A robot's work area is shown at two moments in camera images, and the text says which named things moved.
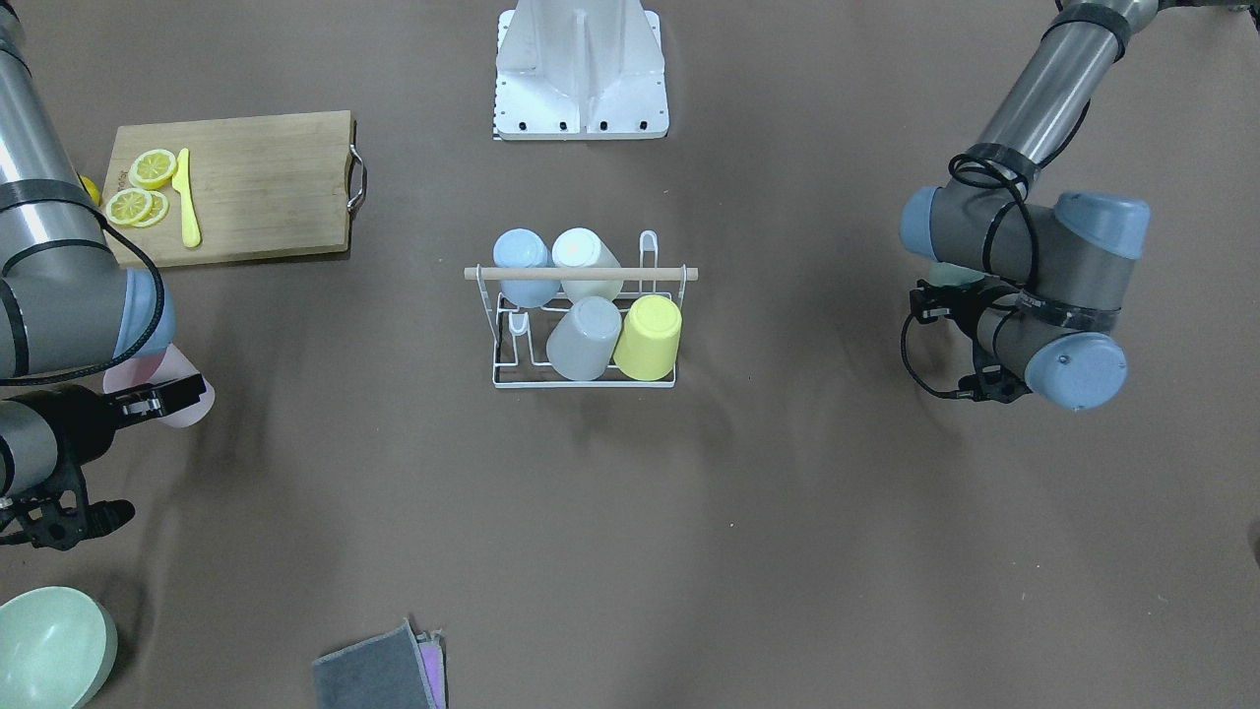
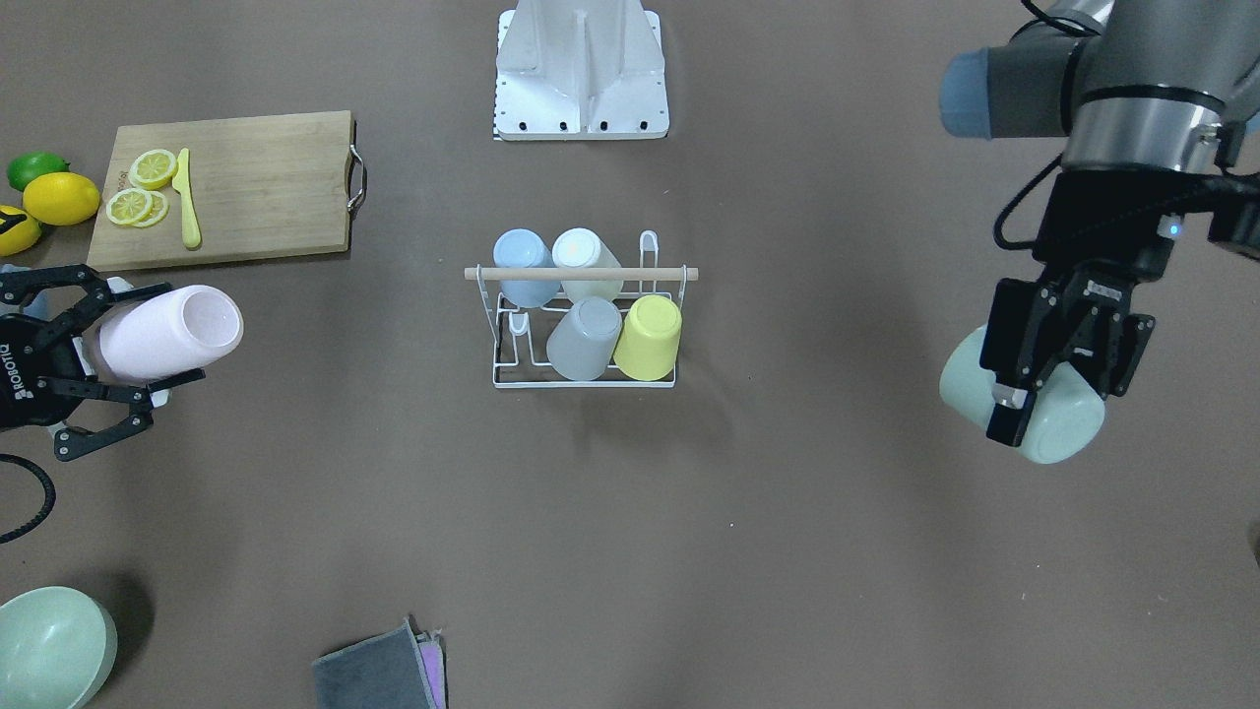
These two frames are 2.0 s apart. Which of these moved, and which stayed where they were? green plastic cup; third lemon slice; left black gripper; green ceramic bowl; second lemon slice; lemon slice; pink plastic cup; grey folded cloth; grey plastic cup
Moved: pink plastic cup; green plastic cup; left black gripper
Stayed: third lemon slice; lemon slice; second lemon slice; green ceramic bowl; grey folded cloth; grey plastic cup
